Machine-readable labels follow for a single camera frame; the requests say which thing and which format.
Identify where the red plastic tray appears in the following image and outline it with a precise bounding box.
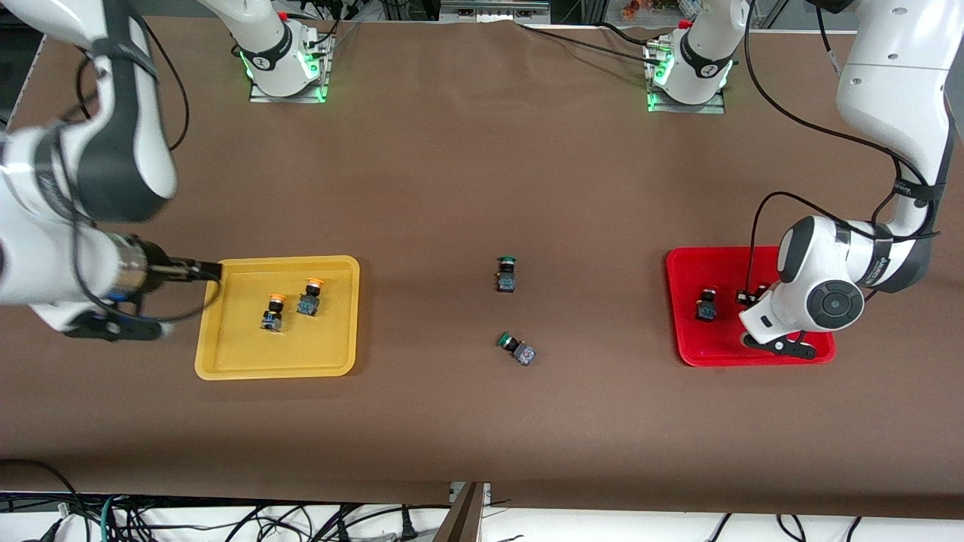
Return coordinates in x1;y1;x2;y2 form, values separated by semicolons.
666;246;837;368

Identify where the yellow plastic tray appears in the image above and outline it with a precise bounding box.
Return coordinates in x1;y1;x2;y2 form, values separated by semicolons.
194;255;361;381

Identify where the colourful packaging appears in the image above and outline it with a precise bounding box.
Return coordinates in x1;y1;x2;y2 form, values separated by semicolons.
621;0;679;22

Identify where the brown table cover mat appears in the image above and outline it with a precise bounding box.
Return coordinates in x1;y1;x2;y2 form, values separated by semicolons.
0;21;964;520

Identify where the brown wooden table beam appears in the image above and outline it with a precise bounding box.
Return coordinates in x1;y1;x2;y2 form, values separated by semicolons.
433;482;487;542

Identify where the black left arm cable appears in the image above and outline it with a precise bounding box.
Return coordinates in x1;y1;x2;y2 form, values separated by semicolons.
742;0;942;302

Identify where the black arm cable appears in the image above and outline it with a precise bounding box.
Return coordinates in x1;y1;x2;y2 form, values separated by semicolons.
742;0;942;302
56;19;224;326

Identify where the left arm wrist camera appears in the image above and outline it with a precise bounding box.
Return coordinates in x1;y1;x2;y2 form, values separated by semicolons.
742;331;819;361

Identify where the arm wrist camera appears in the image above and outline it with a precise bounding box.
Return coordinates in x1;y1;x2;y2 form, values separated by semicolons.
742;331;819;361
64;312;165;343

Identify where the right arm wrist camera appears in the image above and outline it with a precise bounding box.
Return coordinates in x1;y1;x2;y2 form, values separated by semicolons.
64;312;165;343

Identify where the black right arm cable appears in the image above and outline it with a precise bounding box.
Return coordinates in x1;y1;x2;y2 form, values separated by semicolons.
56;19;224;326

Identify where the black base cable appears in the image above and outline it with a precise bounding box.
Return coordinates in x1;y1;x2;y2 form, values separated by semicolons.
305;19;361;53

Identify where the long black table cable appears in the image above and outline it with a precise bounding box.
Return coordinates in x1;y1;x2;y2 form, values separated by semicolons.
514;21;664;65

